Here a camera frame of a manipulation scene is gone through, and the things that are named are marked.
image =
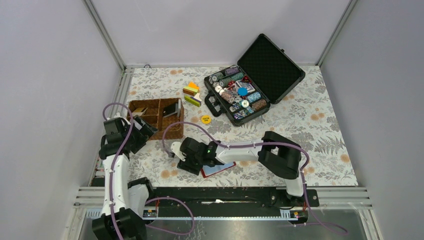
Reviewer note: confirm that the floral tablecloth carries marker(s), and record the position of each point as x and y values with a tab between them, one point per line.
305	116

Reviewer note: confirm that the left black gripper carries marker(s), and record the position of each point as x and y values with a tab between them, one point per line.
144	133

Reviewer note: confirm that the black poker chip case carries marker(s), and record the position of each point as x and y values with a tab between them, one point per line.
271	72

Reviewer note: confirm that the red card holder wallet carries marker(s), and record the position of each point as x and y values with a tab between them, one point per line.
208	171

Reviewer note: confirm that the green purple toy block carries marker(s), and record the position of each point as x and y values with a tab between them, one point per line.
193	99

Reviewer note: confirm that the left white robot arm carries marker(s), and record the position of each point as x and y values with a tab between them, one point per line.
124	200

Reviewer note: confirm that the playing card deck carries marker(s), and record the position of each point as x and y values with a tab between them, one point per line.
244	84

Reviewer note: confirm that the black VIP card stack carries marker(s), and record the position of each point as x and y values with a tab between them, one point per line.
172	109

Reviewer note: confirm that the gold card stack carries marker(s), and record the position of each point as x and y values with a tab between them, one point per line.
139	111

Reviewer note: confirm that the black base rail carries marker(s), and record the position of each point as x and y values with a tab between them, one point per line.
229	202

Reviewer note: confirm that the yellow big blind button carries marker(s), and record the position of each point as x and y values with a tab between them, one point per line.
206	119

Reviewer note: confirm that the orange brown toy block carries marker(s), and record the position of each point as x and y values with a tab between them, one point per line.
191	89

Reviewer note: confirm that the brown wicker basket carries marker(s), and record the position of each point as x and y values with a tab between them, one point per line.
154	117

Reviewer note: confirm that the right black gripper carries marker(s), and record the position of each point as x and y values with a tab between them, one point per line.
186	165

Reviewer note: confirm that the blue dealer chip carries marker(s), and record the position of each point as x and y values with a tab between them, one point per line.
242	91

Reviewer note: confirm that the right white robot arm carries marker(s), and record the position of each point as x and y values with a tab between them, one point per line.
276	153

